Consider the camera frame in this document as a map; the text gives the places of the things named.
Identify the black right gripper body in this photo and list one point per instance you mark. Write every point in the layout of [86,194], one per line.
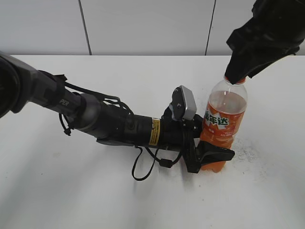
[277,28]

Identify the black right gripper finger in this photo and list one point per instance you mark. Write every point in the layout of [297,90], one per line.
[238,65]
[263,58]

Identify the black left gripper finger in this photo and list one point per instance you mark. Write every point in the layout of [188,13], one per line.
[209,153]

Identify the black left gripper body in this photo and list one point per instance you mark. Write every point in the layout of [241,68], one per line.
[191,129]

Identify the orange soda plastic bottle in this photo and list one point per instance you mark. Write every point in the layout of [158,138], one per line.
[225,109]

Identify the orange bottle cap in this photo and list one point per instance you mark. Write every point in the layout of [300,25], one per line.
[241,81]

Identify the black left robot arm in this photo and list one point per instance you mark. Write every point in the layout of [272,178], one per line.
[106,117]

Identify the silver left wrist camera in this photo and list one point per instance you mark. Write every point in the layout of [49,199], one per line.
[182,106]

